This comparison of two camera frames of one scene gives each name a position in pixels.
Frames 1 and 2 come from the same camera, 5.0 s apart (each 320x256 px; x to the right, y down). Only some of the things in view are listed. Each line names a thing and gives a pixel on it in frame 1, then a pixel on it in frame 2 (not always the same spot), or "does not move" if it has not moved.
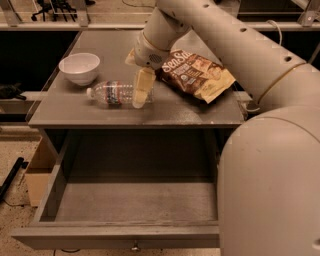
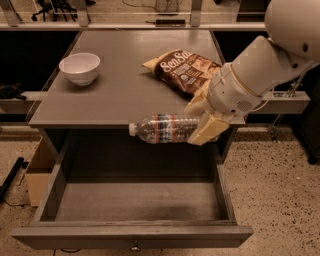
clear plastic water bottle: [116, 92] -> [165, 128]
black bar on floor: [19, 163] does not move
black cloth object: [11, 91] does not move
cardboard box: [39, 173] does not move
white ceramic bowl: [80, 68] does not move
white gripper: [147, 53] -> [231, 89]
